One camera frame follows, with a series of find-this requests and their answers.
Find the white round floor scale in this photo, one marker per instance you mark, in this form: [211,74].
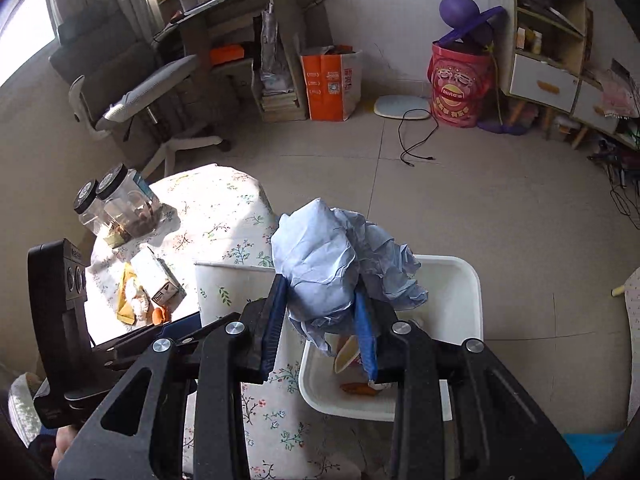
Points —
[402,106]

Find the wooden computer desk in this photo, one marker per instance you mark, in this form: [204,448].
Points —
[240,15]

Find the white plastic bin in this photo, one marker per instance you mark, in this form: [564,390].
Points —
[450,320]

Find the floral tablecloth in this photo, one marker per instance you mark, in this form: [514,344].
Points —
[220,215]

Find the pink cloth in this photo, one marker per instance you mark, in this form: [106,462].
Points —
[620,95]

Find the white leaf-print paper cup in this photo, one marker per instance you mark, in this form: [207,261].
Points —
[225,290]

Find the stack of books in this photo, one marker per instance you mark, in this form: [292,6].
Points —
[280,105]

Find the pale blue paper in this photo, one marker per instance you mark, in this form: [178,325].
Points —
[325,265]

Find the orange cardboard box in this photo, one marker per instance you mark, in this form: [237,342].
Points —
[330,85]

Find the clear plastic bag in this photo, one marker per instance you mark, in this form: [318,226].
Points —
[272,50]

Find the orange box under desk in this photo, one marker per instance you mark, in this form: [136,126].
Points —
[227,54]

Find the grey office chair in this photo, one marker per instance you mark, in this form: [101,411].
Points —
[150,90]

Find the small milk carton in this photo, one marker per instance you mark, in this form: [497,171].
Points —
[157,275]

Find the white wooden shelf cabinet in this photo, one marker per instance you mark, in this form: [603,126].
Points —
[545,60]

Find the clear jar with black lid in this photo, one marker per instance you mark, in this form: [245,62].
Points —
[89,207]
[132,200]

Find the red printed bucket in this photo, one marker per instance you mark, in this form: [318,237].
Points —
[460,87]

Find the small orange wrapper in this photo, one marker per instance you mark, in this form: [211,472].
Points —
[159,314]

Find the orange sausage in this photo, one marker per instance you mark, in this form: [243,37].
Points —
[360,389]

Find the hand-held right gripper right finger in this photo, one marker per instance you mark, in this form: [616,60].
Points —
[364,332]

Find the yellow snack wrapper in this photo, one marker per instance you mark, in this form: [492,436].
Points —
[131,295]

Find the purple ball toy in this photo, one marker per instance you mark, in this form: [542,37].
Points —
[460,10]

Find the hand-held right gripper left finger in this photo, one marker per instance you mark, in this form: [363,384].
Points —
[276,325]

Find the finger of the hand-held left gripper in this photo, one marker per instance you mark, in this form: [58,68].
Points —
[165,329]
[220,321]

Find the grey armchair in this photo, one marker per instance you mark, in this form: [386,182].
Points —
[100,67]

